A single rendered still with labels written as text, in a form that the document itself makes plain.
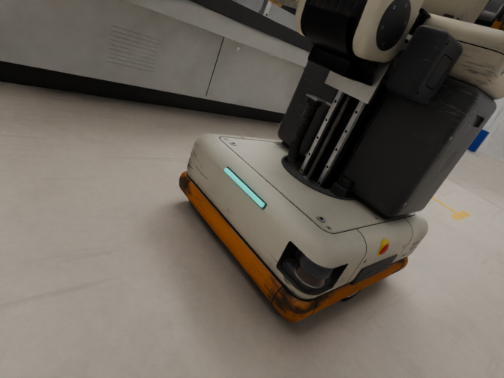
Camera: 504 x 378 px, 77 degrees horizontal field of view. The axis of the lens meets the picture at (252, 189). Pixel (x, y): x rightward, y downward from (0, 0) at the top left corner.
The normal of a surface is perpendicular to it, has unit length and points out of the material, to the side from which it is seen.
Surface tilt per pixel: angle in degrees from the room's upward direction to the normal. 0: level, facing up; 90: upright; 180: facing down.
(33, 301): 0
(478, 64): 90
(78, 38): 90
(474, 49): 90
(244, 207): 90
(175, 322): 0
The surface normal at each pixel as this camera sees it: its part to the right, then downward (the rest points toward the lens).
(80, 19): 0.60, 0.55
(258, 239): -0.73, 0.04
